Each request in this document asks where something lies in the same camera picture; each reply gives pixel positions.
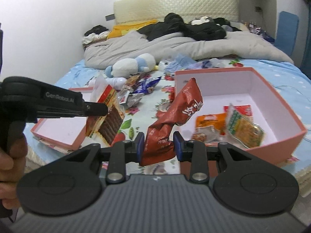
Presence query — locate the orange red snack packet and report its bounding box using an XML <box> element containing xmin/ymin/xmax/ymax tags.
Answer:
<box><xmin>86</xmin><ymin>74</ymin><xmax>125</xmax><ymax>147</ymax></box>

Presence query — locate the dark red snack packet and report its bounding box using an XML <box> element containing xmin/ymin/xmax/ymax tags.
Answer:
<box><xmin>140</xmin><ymin>78</ymin><xmax>203</xmax><ymax>166</ymax></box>

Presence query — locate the blue white snack bag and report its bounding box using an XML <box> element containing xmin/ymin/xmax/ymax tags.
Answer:
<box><xmin>133</xmin><ymin>76</ymin><xmax>161</xmax><ymax>95</ymax></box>

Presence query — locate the green white snack packet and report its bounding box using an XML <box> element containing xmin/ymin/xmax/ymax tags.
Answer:
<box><xmin>226</xmin><ymin>104</ymin><xmax>265</xmax><ymax>148</ymax></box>

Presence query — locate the shiny red foil snack packet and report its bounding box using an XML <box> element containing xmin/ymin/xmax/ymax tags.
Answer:
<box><xmin>224</xmin><ymin>105</ymin><xmax>253</xmax><ymax>118</ymax></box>

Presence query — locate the person's left hand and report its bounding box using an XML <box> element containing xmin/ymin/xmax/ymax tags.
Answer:
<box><xmin>1</xmin><ymin>133</ymin><xmax>28</xmax><ymax>210</ymax></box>

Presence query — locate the orange snack packet in box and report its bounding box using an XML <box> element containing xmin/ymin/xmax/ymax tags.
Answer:
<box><xmin>191</xmin><ymin>113</ymin><xmax>226</xmax><ymax>144</ymax></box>

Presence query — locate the pink box lid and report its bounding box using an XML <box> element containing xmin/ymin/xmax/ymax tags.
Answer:
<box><xmin>30</xmin><ymin>86</ymin><xmax>95</xmax><ymax>151</ymax></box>

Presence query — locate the white spray bottle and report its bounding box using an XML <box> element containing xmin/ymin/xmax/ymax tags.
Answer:
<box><xmin>87</xmin><ymin>77</ymin><xmax>127</xmax><ymax>90</ymax></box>

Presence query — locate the white blue plush toy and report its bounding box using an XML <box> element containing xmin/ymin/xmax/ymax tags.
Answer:
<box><xmin>105</xmin><ymin>53</ymin><xmax>156</xmax><ymax>78</ymax></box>

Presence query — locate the light blue plastic bag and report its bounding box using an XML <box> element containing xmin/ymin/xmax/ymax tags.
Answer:
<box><xmin>158</xmin><ymin>54</ymin><xmax>226</xmax><ymax>76</ymax></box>

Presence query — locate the grey quilt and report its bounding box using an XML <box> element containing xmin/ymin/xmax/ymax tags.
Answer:
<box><xmin>84</xmin><ymin>31</ymin><xmax>293</xmax><ymax>70</ymax></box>

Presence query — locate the pink cardboard box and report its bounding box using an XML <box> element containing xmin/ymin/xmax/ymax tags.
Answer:
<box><xmin>175</xmin><ymin>67</ymin><xmax>307</xmax><ymax>165</ymax></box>

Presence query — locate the yellow cloth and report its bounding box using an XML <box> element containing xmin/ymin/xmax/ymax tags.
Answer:
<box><xmin>107</xmin><ymin>19</ymin><xmax>158</xmax><ymax>39</ymax></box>

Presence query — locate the black clothes pile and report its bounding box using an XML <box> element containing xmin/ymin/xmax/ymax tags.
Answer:
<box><xmin>137</xmin><ymin>13</ymin><xmax>241</xmax><ymax>41</ymax></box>

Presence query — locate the cream padded headboard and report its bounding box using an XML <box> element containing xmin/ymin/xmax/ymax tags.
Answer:
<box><xmin>113</xmin><ymin>0</ymin><xmax>239</xmax><ymax>24</ymax></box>

